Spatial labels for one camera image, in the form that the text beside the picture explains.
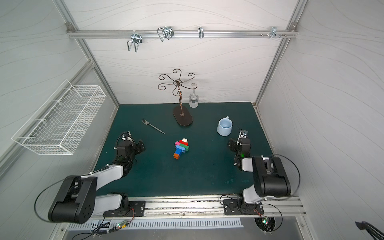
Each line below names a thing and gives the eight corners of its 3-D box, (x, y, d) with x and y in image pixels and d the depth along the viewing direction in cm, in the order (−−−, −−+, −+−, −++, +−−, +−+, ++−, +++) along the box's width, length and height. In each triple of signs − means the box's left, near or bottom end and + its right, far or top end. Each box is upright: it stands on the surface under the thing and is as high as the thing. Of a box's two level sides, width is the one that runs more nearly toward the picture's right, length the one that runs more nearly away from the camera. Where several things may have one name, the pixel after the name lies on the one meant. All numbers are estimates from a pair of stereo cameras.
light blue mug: (217, 135, 103) (219, 129, 97) (216, 122, 111) (217, 116, 105) (231, 135, 103) (233, 129, 97) (229, 122, 111) (230, 116, 105)
